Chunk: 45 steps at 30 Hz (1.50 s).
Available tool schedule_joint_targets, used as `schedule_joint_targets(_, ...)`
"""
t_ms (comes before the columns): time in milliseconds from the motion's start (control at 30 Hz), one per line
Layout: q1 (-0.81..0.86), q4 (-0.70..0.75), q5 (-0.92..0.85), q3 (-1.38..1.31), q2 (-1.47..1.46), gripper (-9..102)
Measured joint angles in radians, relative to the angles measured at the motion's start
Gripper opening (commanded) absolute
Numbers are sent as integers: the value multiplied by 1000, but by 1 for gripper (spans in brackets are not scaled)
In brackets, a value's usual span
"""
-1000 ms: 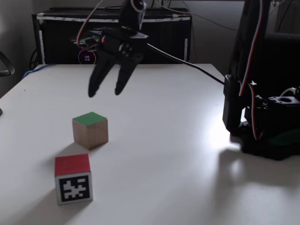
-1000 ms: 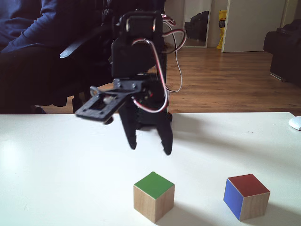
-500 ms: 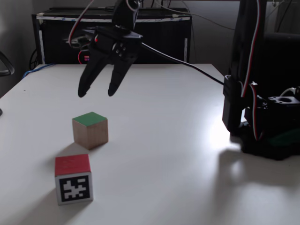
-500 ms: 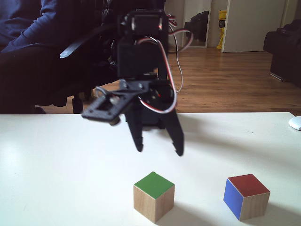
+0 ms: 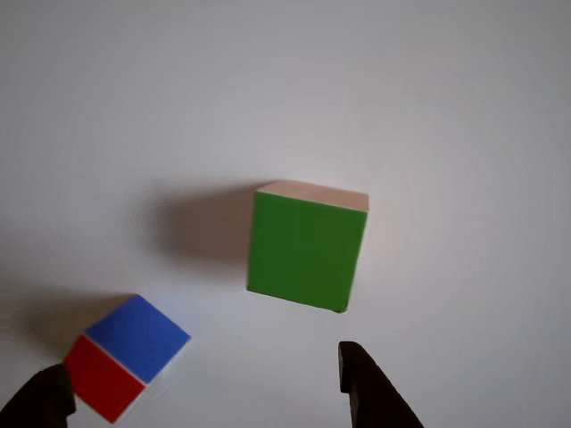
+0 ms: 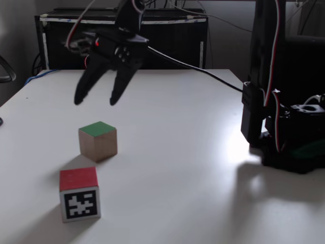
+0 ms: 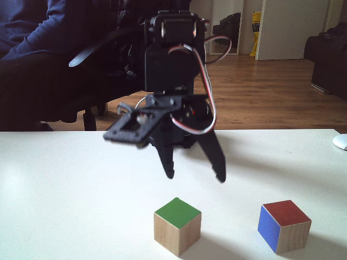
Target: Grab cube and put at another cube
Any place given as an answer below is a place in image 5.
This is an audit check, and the green top wooden cube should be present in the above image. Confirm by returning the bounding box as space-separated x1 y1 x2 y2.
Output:
245 179 370 315

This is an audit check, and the red blue wooden marker cube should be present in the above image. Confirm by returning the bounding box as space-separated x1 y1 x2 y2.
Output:
62 293 193 424

